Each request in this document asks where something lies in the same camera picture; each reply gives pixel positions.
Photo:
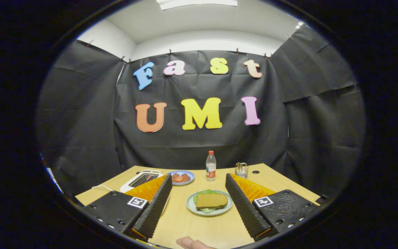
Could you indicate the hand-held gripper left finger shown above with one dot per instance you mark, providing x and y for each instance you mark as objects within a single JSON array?
[{"x": 154, "y": 211}]

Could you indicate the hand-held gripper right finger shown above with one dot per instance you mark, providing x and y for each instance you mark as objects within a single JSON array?
[{"x": 245, "y": 211}]

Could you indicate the toasted brown bread slice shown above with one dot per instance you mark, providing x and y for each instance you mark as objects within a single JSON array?
[{"x": 211, "y": 200}]

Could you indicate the light green plate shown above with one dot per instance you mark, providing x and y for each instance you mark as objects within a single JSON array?
[{"x": 226, "y": 207}]

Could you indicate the white toaster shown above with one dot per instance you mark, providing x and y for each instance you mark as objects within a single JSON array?
[{"x": 127, "y": 186}]

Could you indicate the blue plate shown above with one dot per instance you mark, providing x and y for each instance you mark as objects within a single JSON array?
[{"x": 181, "y": 184}]

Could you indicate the brown meat patty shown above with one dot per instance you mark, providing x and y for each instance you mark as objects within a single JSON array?
[
  {"x": 173, "y": 176},
  {"x": 187, "y": 177}
]

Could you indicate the red tomato slice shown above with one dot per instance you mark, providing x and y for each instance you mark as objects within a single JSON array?
[{"x": 179, "y": 179}]

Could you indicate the clear plastic water bottle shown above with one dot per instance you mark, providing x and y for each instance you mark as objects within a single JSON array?
[{"x": 211, "y": 171}]

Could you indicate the black backdrop cloth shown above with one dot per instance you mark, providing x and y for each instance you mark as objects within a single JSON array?
[{"x": 199, "y": 145}]

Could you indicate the ceiling light panel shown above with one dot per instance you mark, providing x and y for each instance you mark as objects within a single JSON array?
[{"x": 199, "y": 2}]

